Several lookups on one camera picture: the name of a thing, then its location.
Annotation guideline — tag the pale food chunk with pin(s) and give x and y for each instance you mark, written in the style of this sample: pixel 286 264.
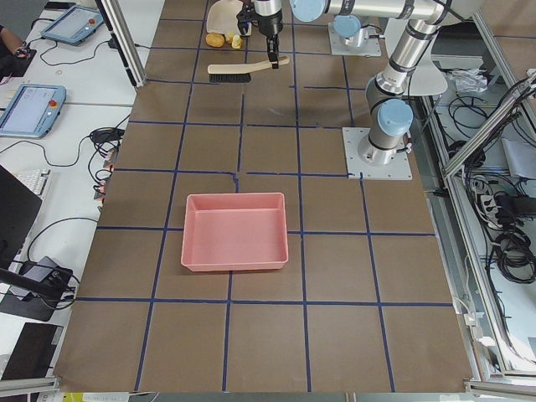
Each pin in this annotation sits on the pale food chunk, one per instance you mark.
pixel 229 37
pixel 236 42

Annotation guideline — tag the white plastic dustpan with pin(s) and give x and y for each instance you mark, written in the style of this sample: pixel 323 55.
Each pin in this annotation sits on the white plastic dustpan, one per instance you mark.
pixel 222 18

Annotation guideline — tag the brown potato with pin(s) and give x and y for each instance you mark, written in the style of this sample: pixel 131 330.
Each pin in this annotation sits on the brown potato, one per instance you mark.
pixel 215 40

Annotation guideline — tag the white hand brush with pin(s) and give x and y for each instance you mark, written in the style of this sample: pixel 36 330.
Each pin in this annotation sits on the white hand brush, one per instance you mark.
pixel 241 73

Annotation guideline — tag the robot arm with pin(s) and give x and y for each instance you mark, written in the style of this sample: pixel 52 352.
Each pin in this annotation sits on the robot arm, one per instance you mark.
pixel 392 116
pixel 345 23

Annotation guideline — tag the pink plastic bin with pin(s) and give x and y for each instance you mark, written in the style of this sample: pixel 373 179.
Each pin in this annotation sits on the pink plastic bin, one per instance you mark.
pixel 235 232

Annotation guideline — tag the blue teach pendant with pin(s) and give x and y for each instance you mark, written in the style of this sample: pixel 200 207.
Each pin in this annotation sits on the blue teach pendant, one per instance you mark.
pixel 74 26

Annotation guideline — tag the black power brick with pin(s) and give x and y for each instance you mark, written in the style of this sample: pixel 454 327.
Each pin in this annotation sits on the black power brick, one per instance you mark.
pixel 106 134

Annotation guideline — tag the person at desk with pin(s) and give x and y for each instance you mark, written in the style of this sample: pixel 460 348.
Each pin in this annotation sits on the person at desk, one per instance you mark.
pixel 16 55

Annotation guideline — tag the white keyboard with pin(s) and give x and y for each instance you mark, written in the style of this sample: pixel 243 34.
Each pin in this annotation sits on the white keyboard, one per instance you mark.
pixel 36 180

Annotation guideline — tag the black monitor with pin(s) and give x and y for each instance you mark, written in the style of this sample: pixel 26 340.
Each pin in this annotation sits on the black monitor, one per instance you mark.
pixel 19 209

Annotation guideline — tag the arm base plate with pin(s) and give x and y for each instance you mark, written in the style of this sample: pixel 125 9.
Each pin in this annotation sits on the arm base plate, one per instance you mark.
pixel 365 43
pixel 364 161

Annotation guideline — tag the aluminium frame post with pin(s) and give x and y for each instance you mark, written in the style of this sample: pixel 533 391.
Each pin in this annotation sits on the aluminium frame post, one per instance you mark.
pixel 114 20

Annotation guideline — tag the black camera stand base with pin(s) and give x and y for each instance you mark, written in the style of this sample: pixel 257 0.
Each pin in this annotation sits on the black camera stand base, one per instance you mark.
pixel 41 289

